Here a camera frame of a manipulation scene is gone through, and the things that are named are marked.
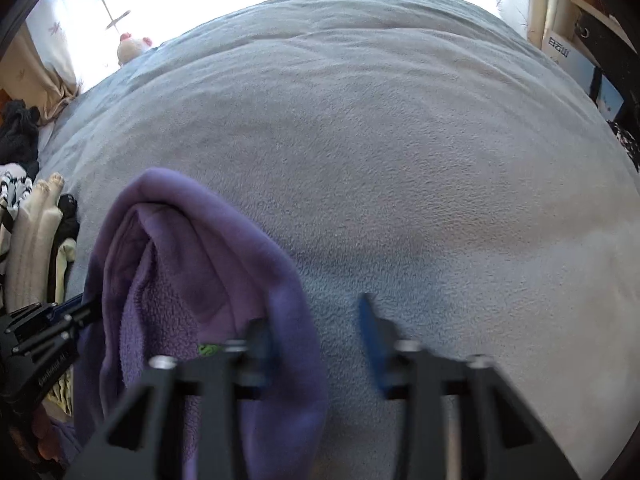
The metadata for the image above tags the grey blanket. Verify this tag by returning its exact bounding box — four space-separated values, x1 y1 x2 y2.
37 0 640 480

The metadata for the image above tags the white plush toy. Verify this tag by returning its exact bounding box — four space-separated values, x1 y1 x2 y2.
117 32 154 67

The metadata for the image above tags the person's left hand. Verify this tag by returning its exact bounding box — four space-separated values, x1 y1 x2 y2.
31 406 62 462

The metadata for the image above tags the beige curtain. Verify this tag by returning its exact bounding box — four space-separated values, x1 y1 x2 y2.
526 0 572 52
0 22 80 122

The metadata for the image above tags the wooden bookshelf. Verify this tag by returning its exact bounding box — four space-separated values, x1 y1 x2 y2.
567 0 640 128

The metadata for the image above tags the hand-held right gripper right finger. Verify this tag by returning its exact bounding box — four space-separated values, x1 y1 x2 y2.
360 293 582 480

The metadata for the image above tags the black floral garment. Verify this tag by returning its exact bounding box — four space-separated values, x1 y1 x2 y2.
606 119 640 173

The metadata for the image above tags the white box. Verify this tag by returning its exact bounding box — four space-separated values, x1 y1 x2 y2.
541 19 577 63

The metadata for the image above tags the black clothes pile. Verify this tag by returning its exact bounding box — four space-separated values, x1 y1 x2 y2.
0 100 42 177

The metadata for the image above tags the black white patterned garment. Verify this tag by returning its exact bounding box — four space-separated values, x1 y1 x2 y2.
0 164 35 281

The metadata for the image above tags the pale yellow garment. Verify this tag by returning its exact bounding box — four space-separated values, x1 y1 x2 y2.
47 237 77 413

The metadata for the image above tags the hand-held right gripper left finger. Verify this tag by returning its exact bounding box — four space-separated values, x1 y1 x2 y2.
65 319 275 480

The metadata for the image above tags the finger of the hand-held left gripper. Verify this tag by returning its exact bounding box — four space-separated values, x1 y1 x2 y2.
59 304 104 333
46 293 87 320

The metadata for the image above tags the purple hoodie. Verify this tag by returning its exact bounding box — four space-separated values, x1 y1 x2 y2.
47 167 331 480

